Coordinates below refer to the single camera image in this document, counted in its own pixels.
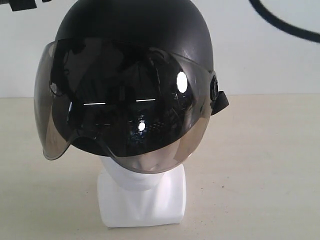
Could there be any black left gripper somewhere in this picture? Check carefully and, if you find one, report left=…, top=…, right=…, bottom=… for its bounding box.
left=8, top=0, right=37, bottom=12

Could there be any black helmet with visor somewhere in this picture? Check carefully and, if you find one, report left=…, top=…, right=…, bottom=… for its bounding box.
left=33, top=0, right=229, bottom=174

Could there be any white mannequin head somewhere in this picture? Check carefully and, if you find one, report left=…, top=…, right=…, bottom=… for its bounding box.
left=97, top=156, right=187, bottom=228

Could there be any black cable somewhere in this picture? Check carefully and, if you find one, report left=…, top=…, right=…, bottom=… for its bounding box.
left=248, top=0, right=320, bottom=42

